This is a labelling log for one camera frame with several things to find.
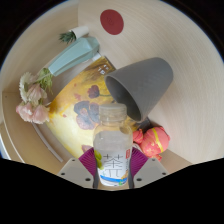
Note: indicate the light wood shelf board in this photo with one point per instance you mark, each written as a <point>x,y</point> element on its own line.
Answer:
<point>20,133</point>

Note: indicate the small plant in white pot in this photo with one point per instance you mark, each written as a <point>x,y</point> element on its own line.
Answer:
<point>79,32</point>

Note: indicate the red plush mascot toy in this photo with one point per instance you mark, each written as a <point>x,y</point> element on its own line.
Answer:
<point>155,141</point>

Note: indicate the pink and white flower bouquet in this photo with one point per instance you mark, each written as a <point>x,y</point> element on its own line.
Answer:
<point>33,103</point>

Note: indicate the pale teal angular vase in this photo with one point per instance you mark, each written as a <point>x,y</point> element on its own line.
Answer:
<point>75,55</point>

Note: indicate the grey mug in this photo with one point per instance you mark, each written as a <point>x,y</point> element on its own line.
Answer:
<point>146,83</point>

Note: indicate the white light strip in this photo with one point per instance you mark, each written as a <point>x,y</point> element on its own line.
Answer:
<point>46,143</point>

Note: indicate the clear plastic drink bottle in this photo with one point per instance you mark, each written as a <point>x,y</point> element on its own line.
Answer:
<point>112,146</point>

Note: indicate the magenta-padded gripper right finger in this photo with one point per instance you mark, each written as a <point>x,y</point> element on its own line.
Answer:
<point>150,170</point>

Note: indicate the yellow flower painting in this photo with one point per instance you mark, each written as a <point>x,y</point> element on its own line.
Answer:
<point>71,116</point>

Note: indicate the flat round red coaster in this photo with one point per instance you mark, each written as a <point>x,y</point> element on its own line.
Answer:
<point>112,21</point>

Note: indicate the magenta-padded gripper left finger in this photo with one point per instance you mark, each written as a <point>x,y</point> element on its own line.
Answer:
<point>76,171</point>

